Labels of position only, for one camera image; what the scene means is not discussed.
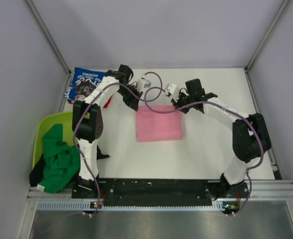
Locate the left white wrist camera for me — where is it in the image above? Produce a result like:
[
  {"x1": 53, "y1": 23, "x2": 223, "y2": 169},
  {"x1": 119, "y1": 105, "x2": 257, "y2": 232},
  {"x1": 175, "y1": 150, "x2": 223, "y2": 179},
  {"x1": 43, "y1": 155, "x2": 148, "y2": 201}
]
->
[{"x1": 136, "y1": 77, "x2": 151, "y2": 92}]

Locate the black t shirt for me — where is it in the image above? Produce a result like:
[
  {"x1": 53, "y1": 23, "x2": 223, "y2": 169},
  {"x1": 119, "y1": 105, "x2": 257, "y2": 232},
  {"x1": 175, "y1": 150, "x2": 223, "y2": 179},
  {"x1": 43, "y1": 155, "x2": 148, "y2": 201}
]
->
[{"x1": 29, "y1": 146, "x2": 110, "y2": 187}]

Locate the pink t shirt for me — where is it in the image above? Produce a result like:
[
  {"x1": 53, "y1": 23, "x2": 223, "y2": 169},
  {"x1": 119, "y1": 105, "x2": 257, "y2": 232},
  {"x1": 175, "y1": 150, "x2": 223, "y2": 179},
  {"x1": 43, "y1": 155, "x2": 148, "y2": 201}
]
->
[{"x1": 136, "y1": 106, "x2": 182, "y2": 142}]

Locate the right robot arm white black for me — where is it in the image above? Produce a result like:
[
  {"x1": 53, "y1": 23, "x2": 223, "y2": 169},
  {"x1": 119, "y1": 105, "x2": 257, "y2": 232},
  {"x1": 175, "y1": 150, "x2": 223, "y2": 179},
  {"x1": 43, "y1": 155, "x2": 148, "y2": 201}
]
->
[{"x1": 165, "y1": 79, "x2": 272, "y2": 200}]

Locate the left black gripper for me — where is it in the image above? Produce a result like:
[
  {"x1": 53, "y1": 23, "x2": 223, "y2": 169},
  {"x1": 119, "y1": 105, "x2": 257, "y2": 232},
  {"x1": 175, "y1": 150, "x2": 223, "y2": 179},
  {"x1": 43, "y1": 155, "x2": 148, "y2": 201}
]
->
[{"x1": 117, "y1": 85, "x2": 143, "y2": 111}]

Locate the folded blue printed t shirt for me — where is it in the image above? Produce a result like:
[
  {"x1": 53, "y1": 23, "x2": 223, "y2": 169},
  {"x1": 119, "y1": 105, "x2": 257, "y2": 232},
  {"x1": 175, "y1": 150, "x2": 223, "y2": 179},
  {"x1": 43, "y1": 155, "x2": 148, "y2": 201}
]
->
[{"x1": 64, "y1": 67, "x2": 105, "y2": 104}]

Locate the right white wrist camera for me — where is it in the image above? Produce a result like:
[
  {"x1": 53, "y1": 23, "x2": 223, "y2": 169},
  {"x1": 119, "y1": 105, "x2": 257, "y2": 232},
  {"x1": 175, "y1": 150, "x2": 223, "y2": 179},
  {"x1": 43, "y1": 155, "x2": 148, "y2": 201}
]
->
[{"x1": 164, "y1": 84, "x2": 180, "y2": 102}]

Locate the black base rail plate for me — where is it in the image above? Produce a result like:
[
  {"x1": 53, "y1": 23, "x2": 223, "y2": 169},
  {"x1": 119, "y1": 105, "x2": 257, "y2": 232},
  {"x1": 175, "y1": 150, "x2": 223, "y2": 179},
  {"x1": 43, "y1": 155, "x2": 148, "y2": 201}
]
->
[{"x1": 98, "y1": 178, "x2": 248, "y2": 206}]

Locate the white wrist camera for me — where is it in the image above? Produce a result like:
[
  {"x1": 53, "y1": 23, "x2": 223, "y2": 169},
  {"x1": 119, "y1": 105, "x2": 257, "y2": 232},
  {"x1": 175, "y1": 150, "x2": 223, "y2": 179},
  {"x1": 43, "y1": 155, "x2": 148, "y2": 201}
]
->
[
  {"x1": 164, "y1": 84, "x2": 180, "y2": 102},
  {"x1": 136, "y1": 77, "x2": 151, "y2": 92}
]

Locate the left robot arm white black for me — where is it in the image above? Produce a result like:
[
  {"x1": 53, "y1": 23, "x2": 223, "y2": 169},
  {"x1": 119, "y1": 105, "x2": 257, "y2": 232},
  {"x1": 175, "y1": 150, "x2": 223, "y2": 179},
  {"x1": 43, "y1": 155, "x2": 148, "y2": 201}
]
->
[{"x1": 72, "y1": 65, "x2": 143, "y2": 199}]

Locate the lime green plastic bin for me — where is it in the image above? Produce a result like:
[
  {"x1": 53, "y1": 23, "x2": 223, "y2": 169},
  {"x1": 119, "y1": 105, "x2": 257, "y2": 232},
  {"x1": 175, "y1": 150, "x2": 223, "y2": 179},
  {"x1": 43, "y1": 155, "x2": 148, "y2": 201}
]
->
[{"x1": 32, "y1": 112, "x2": 74, "y2": 168}]

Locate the green t shirt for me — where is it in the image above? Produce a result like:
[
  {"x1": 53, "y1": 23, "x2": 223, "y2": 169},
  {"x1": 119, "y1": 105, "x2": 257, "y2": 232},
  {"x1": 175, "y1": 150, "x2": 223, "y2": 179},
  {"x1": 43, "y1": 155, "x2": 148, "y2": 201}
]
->
[{"x1": 37, "y1": 123, "x2": 80, "y2": 194}]

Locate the folded red t shirt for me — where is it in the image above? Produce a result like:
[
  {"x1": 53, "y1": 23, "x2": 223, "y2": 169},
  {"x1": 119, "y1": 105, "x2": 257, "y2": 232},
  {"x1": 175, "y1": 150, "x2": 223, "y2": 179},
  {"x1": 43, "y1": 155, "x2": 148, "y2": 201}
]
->
[{"x1": 104, "y1": 97, "x2": 112, "y2": 108}]

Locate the grey slotted cable duct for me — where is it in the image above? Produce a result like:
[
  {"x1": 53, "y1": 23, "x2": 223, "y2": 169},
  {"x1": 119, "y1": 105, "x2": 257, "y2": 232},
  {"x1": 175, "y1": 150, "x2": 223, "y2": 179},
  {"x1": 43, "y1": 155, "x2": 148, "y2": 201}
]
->
[{"x1": 37, "y1": 201, "x2": 237, "y2": 212}]

